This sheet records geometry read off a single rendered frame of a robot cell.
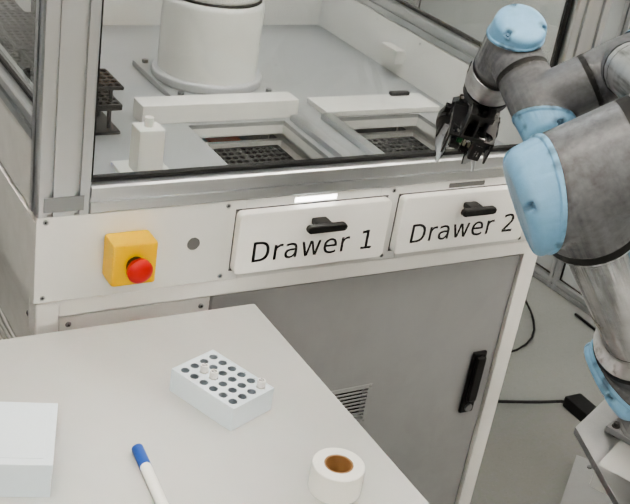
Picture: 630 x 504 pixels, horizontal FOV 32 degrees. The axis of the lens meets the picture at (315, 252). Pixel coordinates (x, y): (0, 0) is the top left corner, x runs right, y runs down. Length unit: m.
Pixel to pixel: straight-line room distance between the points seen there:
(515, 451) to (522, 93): 1.62
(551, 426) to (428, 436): 0.83
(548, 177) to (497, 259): 1.08
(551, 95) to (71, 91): 0.65
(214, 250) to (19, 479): 0.56
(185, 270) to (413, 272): 0.48
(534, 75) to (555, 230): 0.44
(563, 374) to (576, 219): 2.28
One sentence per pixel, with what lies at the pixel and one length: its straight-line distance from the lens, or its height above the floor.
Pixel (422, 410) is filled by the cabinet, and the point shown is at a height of 0.42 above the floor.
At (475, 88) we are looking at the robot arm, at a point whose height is 1.21.
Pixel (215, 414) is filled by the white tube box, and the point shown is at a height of 0.77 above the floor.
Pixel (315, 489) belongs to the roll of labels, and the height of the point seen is 0.77.
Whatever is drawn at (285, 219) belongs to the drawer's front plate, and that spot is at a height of 0.91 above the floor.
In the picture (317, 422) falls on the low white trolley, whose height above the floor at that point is 0.76.
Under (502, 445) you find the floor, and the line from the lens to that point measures 2.98.
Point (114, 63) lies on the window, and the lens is 1.60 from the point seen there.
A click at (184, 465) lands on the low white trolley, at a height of 0.76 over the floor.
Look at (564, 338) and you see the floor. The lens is 3.55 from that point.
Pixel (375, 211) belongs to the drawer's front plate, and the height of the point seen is 0.91.
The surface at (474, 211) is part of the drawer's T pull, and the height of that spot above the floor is 0.91.
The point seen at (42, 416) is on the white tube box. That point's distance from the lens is 1.45.
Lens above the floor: 1.68
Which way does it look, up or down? 27 degrees down
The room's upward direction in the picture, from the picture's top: 10 degrees clockwise
